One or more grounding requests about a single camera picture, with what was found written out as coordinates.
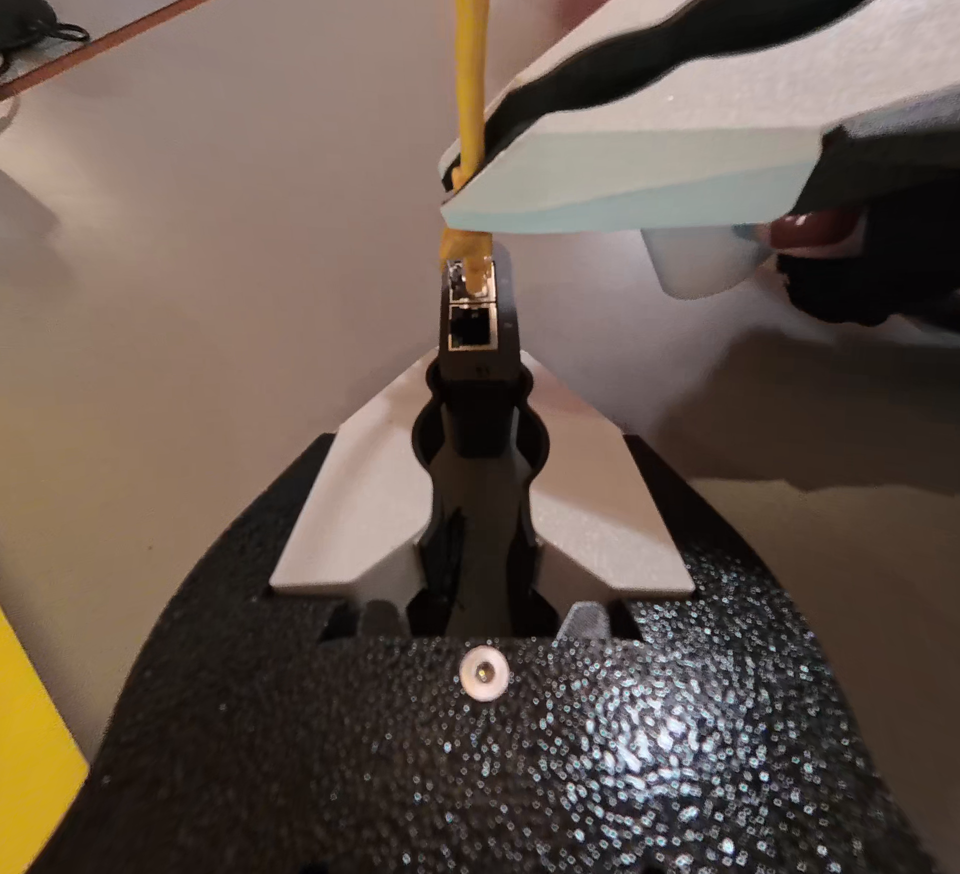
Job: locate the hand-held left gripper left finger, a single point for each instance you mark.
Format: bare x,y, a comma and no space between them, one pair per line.
352,514

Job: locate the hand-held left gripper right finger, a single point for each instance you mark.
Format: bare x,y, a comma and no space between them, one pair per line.
600,514

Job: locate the black ethernet splitter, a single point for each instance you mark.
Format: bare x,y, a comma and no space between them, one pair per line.
480,409

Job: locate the person's right hand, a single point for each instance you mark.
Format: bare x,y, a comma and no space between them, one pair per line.
810,229

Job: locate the yellow plastic bin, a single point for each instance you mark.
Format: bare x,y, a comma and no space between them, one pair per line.
30,754

